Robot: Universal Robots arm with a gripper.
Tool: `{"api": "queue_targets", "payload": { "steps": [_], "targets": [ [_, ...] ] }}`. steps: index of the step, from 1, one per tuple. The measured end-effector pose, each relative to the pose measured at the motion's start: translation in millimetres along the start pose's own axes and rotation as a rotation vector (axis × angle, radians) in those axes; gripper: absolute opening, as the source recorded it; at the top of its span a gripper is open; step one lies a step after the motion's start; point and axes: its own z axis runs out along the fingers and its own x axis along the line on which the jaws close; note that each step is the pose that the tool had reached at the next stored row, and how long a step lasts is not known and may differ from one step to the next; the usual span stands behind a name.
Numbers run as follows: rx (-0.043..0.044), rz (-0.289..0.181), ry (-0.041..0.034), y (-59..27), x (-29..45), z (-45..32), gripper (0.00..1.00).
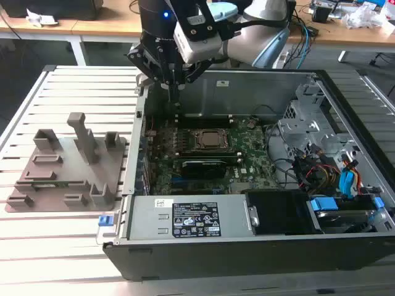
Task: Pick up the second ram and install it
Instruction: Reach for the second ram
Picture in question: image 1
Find green motherboard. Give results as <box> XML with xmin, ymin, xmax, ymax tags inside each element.
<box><xmin>143</xmin><ymin>113</ymin><xmax>278</xmax><ymax>197</ymax></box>

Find black graphics card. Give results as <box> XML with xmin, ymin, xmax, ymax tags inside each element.
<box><xmin>180</xmin><ymin>158</ymin><xmax>228</xmax><ymax>179</ymax></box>

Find silver CPU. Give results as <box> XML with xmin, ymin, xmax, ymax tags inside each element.
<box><xmin>201</xmin><ymin>130</ymin><xmax>230</xmax><ymax>148</ymax></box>

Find CPU socket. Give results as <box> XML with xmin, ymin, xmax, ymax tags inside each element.
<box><xmin>188</xmin><ymin>126</ymin><xmax>238</xmax><ymax>152</ymax></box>

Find silver metal drive cage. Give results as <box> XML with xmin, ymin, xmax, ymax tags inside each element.
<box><xmin>276</xmin><ymin>82</ymin><xmax>362</xmax><ymax>162</ymax></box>

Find black plastic bay cover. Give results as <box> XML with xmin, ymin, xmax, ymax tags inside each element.
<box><xmin>246</xmin><ymin>190</ymin><xmax>315</xmax><ymax>237</ymax></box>

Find installed black RAM stick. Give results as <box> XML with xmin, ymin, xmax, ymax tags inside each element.
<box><xmin>178</xmin><ymin>111</ymin><xmax>231</xmax><ymax>121</ymax></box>

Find crumpled white paper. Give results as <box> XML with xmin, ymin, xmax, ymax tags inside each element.
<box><xmin>25</xmin><ymin>7</ymin><xmax>60</xmax><ymax>28</ymax></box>

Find black RAM slot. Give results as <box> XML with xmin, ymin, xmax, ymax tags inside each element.
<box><xmin>175</xmin><ymin>119</ymin><xmax>233</xmax><ymax>128</ymax></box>
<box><xmin>174</xmin><ymin>149</ymin><xmax>243</xmax><ymax>162</ymax></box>

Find red yellow power wires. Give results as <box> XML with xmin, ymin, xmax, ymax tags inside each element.
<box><xmin>307</xmin><ymin>164</ymin><xmax>340</xmax><ymax>189</ymax></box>

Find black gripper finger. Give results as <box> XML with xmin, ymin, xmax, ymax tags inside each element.
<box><xmin>125</xmin><ymin>43</ymin><xmax>175</xmax><ymax>105</ymax></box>
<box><xmin>174</xmin><ymin>58</ymin><xmax>214</xmax><ymax>105</ymax></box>

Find hard disk in blue carrier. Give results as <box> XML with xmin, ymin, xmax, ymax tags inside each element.
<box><xmin>305</xmin><ymin>195</ymin><xmax>385</xmax><ymax>234</ymax></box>

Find small black box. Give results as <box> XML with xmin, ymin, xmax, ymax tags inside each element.
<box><xmin>310</xmin><ymin>4</ymin><xmax>333</xmax><ymax>23</ymax></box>

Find large black box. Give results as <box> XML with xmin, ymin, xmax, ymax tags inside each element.
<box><xmin>6</xmin><ymin>0</ymin><xmax>103</xmax><ymax>22</ymax></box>

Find black open PC case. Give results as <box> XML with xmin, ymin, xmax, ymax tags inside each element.
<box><xmin>95</xmin><ymin>66</ymin><xmax>395</xmax><ymax>282</ymax></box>

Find crumpled clear plastic bag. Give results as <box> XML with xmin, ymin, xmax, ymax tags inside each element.
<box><xmin>341</xmin><ymin>2</ymin><xmax>387</xmax><ymax>31</ymax></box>

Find grey power supply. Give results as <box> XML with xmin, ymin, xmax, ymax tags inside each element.
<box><xmin>125</xmin><ymin>194</ymin><xmax>257</xmax><ymax>241</ymax></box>

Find grey parts rack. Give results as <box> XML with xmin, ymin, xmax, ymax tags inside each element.
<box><xmin>4</xmin><ymin>111</ymin><xmax>130</xmax><ymax>214</ymax></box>

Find blue hanging cable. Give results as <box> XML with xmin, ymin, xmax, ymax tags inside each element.
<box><xmin>299</xmin><ymin>23</ymin><xmax>312</xmax><ymax>70</ymax></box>

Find wooden desk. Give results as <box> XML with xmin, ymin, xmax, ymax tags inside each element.
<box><xmin>0</xmin><ymin>0</ymin><xmax>395</xmax><ymax>67</ymax></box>

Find black rating label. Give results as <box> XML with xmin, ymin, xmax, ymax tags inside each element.
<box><xmin>172</xmin><ymin>202</ymin><xmax>222</xmax><ymax>238</ymax></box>

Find orange wire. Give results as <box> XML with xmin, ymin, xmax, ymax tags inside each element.
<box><xmin>341</xmin><ymin>158</ymin><xmax>362</xmax><ymax>194</ymax></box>

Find flat blue data wire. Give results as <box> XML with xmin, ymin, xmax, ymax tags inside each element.
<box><xmin>339</xmin><ymin>171</ymin><xmax>360</xmax><ymax>198</ymax></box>

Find green RAM stick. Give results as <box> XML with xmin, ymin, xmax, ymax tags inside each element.
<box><xmin>14</xmin><ymin>180</ymin><xmax>91</xmax><ymax>189</ymax></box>

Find black camera cable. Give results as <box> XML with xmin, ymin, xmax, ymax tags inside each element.
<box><xmin>220</xmin><ymin>0</ymin><xmax>293</xmax><ymax>41</ymax></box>

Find tall black box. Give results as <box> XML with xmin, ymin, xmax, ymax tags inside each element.
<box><xmin>286</xmin><ymin>0</ymin><xmax>297</xmax><ymax>24</ymax></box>

